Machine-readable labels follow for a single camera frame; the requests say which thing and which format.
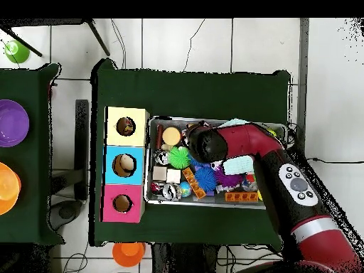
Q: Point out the orange plastic grid block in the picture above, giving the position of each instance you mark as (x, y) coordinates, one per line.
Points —
(194, 184)
(241, 196)

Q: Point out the light blue waffle cloth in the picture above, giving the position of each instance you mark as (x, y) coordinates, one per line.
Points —
(238, 165)

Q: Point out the orange cup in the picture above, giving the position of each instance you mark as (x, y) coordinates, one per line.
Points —
(128, 254)

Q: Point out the orange sponge disc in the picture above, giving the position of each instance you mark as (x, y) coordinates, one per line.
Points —
(171, 136)

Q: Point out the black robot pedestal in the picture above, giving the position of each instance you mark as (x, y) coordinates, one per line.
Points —
(182, 258)

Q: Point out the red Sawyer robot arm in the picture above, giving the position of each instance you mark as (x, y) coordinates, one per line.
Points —
(250, 139)

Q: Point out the black can silver top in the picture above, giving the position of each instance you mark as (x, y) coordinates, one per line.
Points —
(161, 157)

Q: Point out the green cup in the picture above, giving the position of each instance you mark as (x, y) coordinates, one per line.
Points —
(17, 52)

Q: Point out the orange bowl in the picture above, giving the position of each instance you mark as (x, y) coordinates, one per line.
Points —
(8, 187)

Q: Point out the wooden box with three holes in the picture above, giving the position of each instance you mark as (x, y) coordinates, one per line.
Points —
(139, 170)

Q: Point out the green spiky ball with eye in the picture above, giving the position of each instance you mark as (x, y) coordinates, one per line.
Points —
(178, 157)

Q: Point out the black upright panel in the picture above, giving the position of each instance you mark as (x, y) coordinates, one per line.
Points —
(82, 142)

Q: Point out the black tripod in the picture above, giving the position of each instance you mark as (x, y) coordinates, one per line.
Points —
(98, 38)

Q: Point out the crushed silver can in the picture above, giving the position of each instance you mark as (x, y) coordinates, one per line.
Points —
(171, 192)

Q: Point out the blue spiky ball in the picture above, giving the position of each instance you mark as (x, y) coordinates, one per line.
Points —
(205, 179)

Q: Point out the purple bowl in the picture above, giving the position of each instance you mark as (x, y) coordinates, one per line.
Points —
(12, 123)

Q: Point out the silver mesh bin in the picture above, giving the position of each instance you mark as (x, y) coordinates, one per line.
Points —
(170, 202)

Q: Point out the dark green side tablecloth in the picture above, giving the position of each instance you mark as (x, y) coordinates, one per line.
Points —
(31, 85)

